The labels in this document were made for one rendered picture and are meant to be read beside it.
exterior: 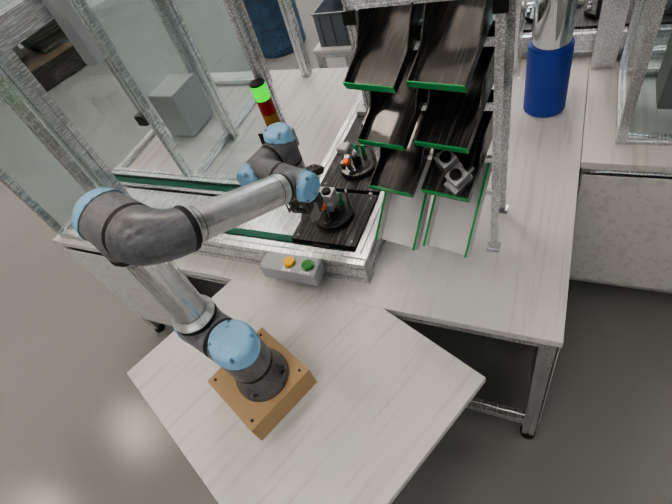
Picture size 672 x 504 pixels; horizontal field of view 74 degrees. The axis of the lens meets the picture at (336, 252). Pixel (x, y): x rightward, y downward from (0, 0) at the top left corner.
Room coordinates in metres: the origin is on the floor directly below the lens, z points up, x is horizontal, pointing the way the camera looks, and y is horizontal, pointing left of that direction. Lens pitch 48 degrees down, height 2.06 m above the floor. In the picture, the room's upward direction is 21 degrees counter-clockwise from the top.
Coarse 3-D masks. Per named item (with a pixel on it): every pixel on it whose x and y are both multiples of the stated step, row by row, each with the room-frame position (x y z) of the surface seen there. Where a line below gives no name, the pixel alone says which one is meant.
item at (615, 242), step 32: (608, 96) 1.32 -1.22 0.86; (608, 128) 1.16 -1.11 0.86; (608, 160) 1.01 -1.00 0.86; (640, 160) 0.96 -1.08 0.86; (608, 192) 0.99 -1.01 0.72; (640, 192) 0.93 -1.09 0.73; (576, 224) 1.04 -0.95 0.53; (608, 224) 0.97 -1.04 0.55; (640, 224) 0.91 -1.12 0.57; (576, 256) 1.02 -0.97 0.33; (608, 256) 0.95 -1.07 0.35; (640, 256) 0.88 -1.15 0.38; (640, 288) 0.86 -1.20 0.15
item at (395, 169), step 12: (420, 120) 1.04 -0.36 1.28; (408, 144) 1.00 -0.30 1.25; (384, 156) 1.02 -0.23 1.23; (396, 156) 0.99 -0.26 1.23; (408, 156) 0.97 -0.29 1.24; (420, 156) 0.95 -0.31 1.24; (384, 168) 0.98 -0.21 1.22; (396, 168) 0.96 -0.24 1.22; (408, 168) 0.94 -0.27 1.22; (420, 168) 0.90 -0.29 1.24; (372, 180) 0.96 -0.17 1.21; (384, 180) 0.95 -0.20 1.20; (396, 180) 0.93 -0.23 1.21; (408, 180) 0.91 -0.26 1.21; (396, 192) 0.89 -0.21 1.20; (408, 192) 0.88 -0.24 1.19
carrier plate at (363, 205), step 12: (360, 204) 1.14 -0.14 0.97; (372, 204) 1.12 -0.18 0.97; (360, 216) 1.09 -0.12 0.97; (300, 228) 1.14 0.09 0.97; (312, 228) 1.12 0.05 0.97; (348, 228) 1.05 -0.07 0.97; (360, 228) 1.03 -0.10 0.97; (300, 240) 1.09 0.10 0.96; (312, 240) 1.06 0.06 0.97; (324, 240) 1.04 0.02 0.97; (336, 240) 1.02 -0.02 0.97; (348, 240) 1.00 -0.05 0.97
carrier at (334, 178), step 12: (348, 144) 1.47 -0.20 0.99; (336, 156) 1.45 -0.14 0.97; (360, 156) 1.37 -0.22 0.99; (372, 156) 1.32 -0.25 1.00; (336, 168) 1.38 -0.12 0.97; (360, 168) 1.30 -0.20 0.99; (372, 168) 1.28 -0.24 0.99; (324, 180) 1.34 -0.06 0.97; (336, 180) 1.31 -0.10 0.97; (348, 180) 1.29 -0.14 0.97; (360, 180) 1.26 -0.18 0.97; (348, 192) 1.24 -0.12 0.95; (360, 192) 1.21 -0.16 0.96
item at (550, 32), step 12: (540, 0) 1.40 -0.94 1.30; (552, 0) 1.36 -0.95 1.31; (564, 0) 1.34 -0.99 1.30; (576, 0) 1.35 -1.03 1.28; (540, 12) 1.39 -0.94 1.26; (552, 12) 1.36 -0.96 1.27; (564, 12) 1.34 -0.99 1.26; (576, 12) 1.36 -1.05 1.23; (540, 24) 1.39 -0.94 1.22; (552, 24) 1.35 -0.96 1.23; (564, 24) 1.34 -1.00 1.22; (540, 36) 1.38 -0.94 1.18; (552, 36) 1.35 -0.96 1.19; (564, 36) 1.34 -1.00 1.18; (540, 48) 1.38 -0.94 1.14; (552, 48) 1.35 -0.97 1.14
